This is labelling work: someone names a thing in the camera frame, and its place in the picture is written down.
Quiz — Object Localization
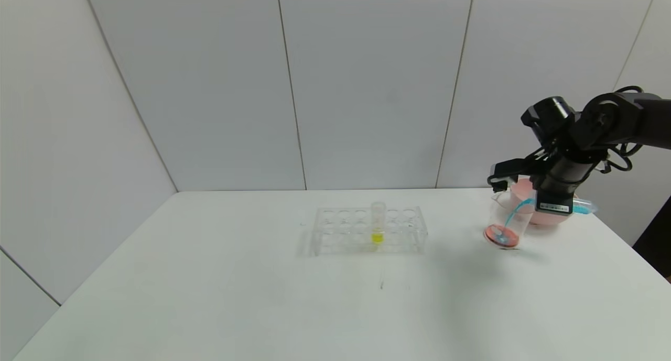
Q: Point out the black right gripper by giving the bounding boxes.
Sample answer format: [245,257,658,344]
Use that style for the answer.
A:
[534,155,594,216]

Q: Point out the blue pigment test tube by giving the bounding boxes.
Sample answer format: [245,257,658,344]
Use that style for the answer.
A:
[571,198,598,216]

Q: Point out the yellow pigment test tube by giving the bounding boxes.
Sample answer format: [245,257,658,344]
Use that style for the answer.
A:
[370,202,387,245]

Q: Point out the clear acrylic test tube rack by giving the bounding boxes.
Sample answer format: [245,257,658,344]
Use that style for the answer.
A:
[301,206,428,257]

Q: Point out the pink bowl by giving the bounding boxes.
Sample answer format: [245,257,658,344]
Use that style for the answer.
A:
[511,178,580,226]

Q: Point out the clear glass beaker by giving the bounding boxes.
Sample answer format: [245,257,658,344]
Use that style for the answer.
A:
[483,192,535,250]

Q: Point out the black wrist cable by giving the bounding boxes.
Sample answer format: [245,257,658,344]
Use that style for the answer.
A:
[603,141,643,172]

